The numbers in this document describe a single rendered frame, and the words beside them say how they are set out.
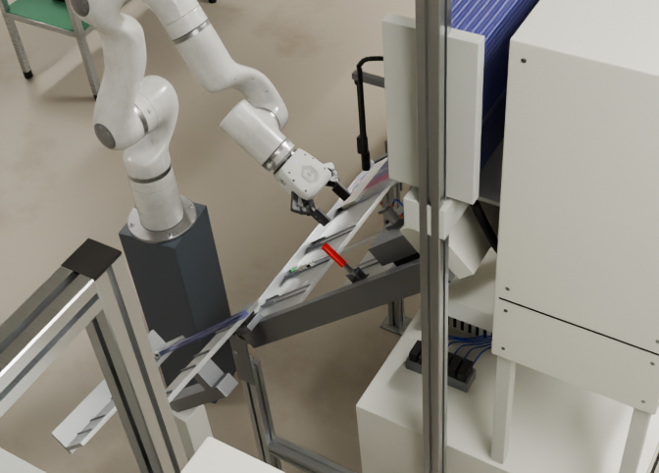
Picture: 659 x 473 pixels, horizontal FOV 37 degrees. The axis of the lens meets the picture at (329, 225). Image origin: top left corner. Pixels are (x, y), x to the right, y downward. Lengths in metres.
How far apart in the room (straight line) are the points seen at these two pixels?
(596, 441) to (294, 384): 1.18
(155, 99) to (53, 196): 1.61
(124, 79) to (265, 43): 2.30
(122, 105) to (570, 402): 1.26
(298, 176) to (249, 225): 1.53
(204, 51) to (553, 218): 0.87
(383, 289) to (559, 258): 0.42
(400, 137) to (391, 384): 0.88
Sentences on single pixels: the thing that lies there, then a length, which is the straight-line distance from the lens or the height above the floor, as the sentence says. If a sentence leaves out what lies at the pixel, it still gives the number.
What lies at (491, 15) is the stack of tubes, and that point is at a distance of 1.63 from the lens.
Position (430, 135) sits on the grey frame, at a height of 1.53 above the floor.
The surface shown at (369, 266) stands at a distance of 2.09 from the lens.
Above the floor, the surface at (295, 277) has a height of 0.76.
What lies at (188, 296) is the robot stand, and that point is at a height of 0.50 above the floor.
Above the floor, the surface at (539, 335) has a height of 1.11.
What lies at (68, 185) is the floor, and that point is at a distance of 4.06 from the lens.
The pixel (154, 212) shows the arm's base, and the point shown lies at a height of 0.78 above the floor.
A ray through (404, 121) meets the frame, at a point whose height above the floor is 1.53.
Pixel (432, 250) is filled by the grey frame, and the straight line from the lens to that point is 1.75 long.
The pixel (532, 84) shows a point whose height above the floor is 1.65.
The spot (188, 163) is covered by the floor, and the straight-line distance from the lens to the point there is 4.01.
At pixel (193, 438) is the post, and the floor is 0.76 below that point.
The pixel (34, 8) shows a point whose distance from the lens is 4.53.
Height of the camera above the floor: 2.53
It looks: 44 degrees down
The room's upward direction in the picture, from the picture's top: 6 degrees counter-clockwise
